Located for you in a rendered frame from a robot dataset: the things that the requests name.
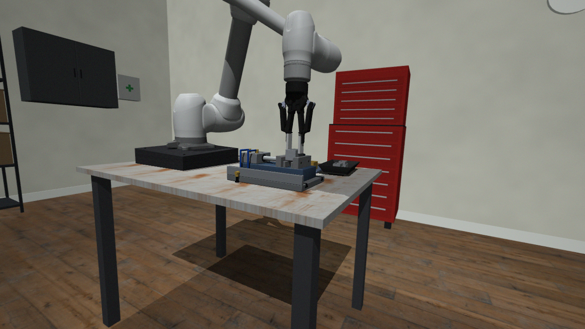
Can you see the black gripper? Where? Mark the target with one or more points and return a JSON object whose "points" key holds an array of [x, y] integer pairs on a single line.
{"points": [[296, 99]]}

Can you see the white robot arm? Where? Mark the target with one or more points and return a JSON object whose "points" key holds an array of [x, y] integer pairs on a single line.
{"points": [[303, 49]]}

